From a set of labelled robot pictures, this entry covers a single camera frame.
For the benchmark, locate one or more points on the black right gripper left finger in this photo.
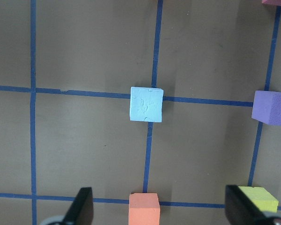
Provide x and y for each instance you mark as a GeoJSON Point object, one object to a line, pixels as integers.
{"type": "Point", "coordinates": [81, 211]}

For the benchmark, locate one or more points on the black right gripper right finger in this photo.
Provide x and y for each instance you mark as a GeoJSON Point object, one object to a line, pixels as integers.
{"type": "Point", "coordinates": [240, 210]}

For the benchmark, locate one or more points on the light blue foam block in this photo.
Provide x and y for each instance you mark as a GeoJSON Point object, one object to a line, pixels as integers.
{"type": "Point", "coordinates": [146, 104]}

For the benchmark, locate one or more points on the yellow foam block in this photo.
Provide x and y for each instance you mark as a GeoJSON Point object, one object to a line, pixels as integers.
{"type": "Point", "coordinates": [261, 198]}

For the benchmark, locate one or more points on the orange foam block near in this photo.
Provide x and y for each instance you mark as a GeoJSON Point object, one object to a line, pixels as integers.
{"type": "Point", "coordinates": [144, 209]}

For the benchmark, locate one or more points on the purple foam block right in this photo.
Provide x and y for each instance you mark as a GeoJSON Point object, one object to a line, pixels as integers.
{"type": "Point", "coordinates": [267, 107]}

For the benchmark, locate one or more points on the dark pink block right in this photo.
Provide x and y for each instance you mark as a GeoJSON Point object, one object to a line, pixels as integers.
{"type": "Point", "coordinates": [272, 2]}

